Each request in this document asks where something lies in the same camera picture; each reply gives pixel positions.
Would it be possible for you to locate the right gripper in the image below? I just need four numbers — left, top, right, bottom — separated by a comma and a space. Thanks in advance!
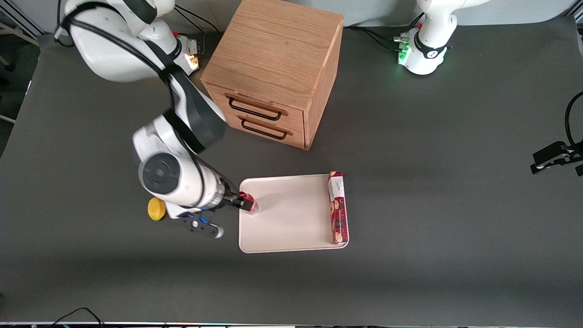
210, 181, 252, 211

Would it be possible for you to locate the cream plastic tray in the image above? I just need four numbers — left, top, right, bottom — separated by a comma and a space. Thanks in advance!
239, 173, 350, 254

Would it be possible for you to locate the wooden drawer front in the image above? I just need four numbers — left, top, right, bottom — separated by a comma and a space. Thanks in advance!
225, 114, 305, 149
213, 84, 305, 133

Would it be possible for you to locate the yellow lemon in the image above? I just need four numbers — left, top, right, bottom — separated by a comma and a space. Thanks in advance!
147, 197, 167, 222

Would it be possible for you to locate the red cookie box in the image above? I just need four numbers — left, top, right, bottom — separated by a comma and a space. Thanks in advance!
327, 171, 350, 246

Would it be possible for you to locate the wooden drawer cabinet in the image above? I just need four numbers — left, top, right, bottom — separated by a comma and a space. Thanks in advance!
200, 0, 344, 151

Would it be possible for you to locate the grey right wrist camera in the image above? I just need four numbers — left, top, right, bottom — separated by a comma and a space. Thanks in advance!
179, 213, 225, 239

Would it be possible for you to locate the black drawer handle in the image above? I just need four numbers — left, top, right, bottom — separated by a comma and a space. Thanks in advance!
241, 119, 288, 140
228, 97, 282, 122

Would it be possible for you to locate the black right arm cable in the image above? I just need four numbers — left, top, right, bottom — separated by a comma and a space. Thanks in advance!
55, 0, 234, 197

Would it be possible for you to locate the aluminium frame profile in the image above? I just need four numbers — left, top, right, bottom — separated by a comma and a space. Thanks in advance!
0, 0, 42, 47

